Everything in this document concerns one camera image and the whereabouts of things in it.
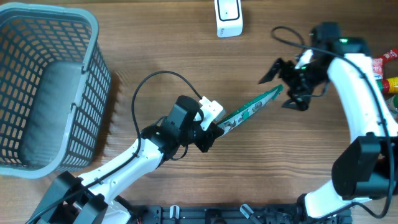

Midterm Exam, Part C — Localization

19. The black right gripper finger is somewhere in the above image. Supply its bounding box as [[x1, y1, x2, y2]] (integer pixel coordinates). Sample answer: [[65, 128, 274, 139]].
[[282, 98, 310, 111], [258, 58, 284, 84]]

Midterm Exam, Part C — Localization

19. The grey plastic basket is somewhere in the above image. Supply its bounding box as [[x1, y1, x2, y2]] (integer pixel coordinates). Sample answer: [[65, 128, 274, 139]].
[[1, 2, 111, 179]]

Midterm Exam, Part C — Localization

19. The red stick sachet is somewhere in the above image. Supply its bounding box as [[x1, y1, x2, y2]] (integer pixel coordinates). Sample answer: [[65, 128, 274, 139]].
[[375, 49, 398, 63]]

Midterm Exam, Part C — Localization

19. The red sriracha bottle green cap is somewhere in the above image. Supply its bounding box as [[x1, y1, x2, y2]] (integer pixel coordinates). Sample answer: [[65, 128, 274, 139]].
[[376, 77, 398, 94]]

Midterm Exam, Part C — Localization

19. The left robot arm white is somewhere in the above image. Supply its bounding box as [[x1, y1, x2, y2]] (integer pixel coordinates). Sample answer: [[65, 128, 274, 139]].
[[28, 95, 224, 223]]

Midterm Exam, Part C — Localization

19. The green lid jar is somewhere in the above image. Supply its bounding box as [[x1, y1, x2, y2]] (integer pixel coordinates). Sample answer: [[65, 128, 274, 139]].
[[386, 95, 398, 119]]

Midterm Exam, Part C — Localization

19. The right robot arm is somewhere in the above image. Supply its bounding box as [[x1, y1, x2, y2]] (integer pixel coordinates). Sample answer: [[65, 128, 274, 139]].
[[261, 22, 397, 223]]

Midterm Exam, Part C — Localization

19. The green glove package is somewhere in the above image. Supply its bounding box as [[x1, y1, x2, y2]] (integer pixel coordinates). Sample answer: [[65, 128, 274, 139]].
[[217, 85, 284, 135]]

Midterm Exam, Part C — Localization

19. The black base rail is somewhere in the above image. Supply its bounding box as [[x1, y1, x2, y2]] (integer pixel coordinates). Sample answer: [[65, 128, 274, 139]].
[[128, 203, 353, 224]]

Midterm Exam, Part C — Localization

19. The small red white box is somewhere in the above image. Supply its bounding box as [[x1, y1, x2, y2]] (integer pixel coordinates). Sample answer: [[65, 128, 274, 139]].
[[372, 58, 384, 80]]

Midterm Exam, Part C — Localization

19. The white barcode scanner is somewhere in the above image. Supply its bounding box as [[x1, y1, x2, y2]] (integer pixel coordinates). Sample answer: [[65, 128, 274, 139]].
[[214, 0, 243, 38]]

